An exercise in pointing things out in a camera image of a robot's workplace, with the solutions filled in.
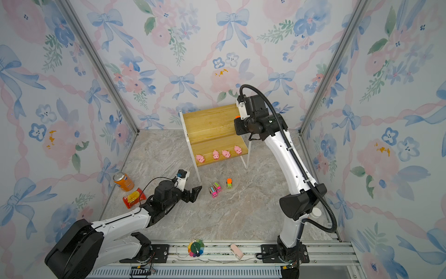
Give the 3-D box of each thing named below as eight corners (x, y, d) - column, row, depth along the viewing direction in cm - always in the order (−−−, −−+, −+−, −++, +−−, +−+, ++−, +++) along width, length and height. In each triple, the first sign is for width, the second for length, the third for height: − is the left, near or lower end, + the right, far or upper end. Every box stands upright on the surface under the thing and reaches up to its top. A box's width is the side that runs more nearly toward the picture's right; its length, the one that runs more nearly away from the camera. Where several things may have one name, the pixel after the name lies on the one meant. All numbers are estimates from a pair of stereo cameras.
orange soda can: (121, 192, 94) (110, 182, 85) (125, 183, 98) (115, 172, 89) (132, 192, 94) (122, 182, 85) (136, 183, 98) (127, 172, 89)
